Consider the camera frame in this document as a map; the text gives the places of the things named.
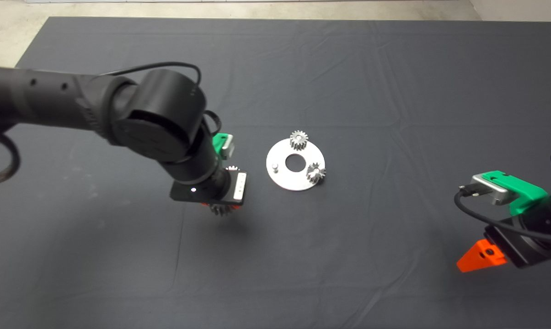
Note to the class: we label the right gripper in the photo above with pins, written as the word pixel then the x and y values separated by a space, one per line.
pixel 526 249

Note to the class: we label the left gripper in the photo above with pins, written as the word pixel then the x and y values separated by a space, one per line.
pixel 211 196

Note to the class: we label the large steel gear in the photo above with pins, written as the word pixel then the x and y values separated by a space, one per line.
pixel 220 210

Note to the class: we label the small steel gear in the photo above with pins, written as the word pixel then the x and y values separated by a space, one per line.
pixel 319 177
pixel 232 167
pixel 296 145

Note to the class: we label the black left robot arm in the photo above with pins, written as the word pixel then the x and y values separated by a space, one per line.
pixel 51 100

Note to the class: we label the round metal plate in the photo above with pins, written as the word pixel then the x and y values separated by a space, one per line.
pixel 293 183

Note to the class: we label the dark grey table cloth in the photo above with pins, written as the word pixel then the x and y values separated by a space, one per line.
pixel 394 91

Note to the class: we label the left silver camera box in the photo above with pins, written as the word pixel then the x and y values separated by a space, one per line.
pixel 229 147

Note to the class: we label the silver camera box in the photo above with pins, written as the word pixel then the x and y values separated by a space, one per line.
pixel 491 194
pixel 229 147

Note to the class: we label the left green camera mount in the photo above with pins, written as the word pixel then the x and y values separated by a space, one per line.
pixel 219 144

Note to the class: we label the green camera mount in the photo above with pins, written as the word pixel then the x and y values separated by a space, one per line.
pixel 517 189
pixel 219 144

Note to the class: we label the right silver camera box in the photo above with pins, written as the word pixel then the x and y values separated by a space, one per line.
pixel 491 194

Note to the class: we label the right green camera mount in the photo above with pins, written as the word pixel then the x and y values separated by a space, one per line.
pixel 517 189

